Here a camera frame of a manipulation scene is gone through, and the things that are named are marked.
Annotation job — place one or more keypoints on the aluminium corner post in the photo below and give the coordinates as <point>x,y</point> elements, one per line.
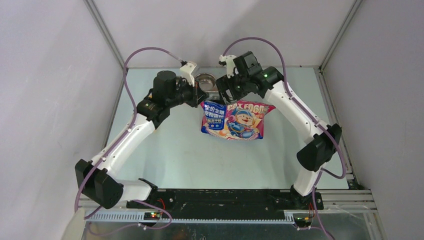
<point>340,33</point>
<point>105,32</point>

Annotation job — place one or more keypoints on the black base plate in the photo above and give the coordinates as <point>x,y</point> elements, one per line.
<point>232,202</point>

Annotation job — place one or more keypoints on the pink double pet feeder base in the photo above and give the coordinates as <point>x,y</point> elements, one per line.
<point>209,95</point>

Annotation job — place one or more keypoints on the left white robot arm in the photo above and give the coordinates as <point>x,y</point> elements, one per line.
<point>97,178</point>

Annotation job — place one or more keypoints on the aluminium corner post left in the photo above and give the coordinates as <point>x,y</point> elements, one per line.
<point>105,32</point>

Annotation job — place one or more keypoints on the grey slotted cable duct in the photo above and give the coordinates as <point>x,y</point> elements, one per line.
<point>146,217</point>

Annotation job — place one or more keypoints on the aluminium corner post right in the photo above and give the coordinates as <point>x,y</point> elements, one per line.
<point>340,33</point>

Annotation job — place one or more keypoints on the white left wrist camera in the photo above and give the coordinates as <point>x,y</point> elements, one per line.
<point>187,70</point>

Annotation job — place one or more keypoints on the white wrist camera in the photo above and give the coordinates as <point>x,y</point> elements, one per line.
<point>227,61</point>
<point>187,70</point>

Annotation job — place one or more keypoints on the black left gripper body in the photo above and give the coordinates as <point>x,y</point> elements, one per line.
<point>186,93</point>

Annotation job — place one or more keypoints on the left steel bowl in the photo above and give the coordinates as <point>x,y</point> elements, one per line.
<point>207,82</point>

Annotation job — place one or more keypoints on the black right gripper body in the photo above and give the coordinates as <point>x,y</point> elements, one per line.
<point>237,84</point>

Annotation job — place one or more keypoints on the colourful cat food bag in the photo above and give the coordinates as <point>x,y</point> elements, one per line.
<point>243,120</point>

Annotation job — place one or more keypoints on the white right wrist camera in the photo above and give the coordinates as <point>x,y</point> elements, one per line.
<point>227,61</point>

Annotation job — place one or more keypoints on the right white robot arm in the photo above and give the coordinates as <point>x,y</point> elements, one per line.
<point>321,140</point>

